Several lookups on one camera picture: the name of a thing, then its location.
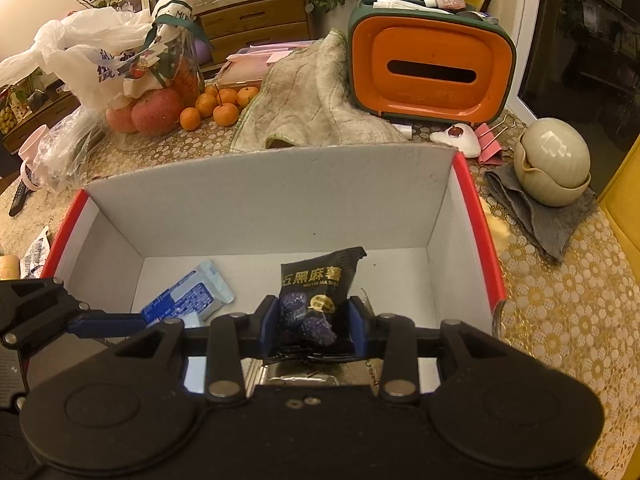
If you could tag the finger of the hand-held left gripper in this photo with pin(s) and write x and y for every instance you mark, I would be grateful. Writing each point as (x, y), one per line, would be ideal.
(100, 325)

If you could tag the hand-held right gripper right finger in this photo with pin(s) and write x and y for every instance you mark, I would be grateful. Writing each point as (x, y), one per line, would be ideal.
(357, 325)

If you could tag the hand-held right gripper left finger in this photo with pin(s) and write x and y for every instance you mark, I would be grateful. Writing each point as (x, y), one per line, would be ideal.
(267, 320)

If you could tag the black snack packet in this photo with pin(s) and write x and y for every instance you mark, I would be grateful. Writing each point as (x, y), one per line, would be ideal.
(312, 280)

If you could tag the silver foil snack packet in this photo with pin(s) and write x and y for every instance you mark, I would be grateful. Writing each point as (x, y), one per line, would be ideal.
(300, 375)

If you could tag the blue white snack packet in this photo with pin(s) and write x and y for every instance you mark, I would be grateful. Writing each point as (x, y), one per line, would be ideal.
(190, 295)
(36, 257)

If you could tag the red cardboard box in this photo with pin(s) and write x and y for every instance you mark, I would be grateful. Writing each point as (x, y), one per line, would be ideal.
(300, 200)

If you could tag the floral patterned desktop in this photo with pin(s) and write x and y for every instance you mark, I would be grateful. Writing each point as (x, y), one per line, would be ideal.
(560, 310)

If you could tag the beige lumpy food piece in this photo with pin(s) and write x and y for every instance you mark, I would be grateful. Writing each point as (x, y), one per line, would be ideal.
(7, 266)

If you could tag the black remote control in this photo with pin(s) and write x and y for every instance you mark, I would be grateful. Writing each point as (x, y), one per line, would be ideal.
(19, 200)

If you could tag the clear plastic bag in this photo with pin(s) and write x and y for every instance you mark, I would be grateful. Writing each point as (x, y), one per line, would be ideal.
(65, 155)

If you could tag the pink cup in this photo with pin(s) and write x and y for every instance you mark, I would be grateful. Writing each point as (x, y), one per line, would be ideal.
(32, 145)

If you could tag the small white cap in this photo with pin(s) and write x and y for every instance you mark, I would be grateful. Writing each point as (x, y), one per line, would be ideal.
(402, 131)

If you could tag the pile of tangerines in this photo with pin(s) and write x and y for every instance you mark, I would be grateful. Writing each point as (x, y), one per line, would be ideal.
(225, 114)

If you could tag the grey cloth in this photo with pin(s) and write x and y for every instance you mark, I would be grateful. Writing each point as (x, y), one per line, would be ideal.
(540, 220)

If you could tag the white heart-shaped gadget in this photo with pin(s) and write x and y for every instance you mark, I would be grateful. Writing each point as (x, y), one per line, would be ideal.
(462, 142)

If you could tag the pink binder clip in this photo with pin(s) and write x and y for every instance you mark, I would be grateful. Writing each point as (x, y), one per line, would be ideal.
(490, 145)

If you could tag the beige towel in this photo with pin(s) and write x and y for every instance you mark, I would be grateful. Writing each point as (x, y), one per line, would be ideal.
(310, 100)

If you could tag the bag of yellow fruit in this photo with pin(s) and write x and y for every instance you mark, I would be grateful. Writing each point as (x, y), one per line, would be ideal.
(7, 119)

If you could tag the glass fruit bowl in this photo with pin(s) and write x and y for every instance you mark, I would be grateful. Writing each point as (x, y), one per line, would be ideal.
(192, 75)

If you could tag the beige ceramic pot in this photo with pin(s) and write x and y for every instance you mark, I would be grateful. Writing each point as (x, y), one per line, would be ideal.
(550, 155)

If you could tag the white plastic bag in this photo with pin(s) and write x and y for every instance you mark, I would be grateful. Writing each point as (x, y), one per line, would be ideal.
(85, 60)

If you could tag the purple plastic toy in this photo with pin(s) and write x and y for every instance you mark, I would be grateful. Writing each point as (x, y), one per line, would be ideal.
(203, 51)

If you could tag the yellow giraffe statue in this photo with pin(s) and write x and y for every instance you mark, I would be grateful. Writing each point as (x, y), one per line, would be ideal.
(625, 200)

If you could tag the wooden television cabinet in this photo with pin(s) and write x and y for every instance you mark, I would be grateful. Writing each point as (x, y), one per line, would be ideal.
(250, 25)

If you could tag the orange green tissue box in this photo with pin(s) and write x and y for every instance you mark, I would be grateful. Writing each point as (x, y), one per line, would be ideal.
(430, 35)

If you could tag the white tube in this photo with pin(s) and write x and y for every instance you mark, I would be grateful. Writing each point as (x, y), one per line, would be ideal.
(410, 5)

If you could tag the glass balcony door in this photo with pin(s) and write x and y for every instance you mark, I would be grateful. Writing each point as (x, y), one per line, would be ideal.
(575, 35)

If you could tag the white photo frame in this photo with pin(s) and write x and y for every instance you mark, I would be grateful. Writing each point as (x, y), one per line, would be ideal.
(130, 0)

